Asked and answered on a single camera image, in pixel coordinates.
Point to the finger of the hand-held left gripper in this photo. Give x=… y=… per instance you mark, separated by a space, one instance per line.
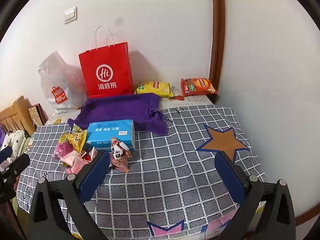
x=5 y=153
x=19 y=163

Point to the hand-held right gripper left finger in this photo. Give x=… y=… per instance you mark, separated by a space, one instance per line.
x=91 y=180

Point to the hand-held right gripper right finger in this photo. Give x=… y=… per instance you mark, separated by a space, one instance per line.
x=232 y=180

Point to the pale pink snack packet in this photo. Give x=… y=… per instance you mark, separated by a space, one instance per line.
x=77 y=165

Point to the red snack packet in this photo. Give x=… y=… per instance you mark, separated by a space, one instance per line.
x=90 y=155

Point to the pink yellow-edged snack packet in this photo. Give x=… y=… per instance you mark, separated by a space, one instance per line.
x=63 y=151

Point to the pink panda snack packet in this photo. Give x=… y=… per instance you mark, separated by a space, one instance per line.
x=119 y=150

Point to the yellow triangular snack packet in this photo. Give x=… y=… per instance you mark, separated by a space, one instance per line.
x=77 y=140

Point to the green snack packet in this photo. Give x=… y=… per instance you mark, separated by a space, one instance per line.
x=77 y=128

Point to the white dotted cloth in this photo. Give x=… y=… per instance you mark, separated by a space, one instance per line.
x=12 y=140

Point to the wooden headboard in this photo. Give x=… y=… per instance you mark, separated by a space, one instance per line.
x=15 y=115

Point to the grey checked blanket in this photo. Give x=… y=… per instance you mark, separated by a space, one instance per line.
x=175 y=167

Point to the purple towel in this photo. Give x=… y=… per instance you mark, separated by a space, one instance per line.
x=120 y=107

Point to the white plastic bag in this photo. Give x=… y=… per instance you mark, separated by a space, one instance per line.
x=60 y=87

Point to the orange chips bag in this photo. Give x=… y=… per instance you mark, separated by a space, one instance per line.
x=198 y=87

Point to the red paper bag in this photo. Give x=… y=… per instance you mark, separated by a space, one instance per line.
x=107 y=75

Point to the yellow chips bag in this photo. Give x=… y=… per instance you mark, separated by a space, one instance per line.
x=155 y=88

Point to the brown wooden door frame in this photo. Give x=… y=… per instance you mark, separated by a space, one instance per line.
x=217 y=30

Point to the white light switch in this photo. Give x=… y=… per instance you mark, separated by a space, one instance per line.
x=70 y=15

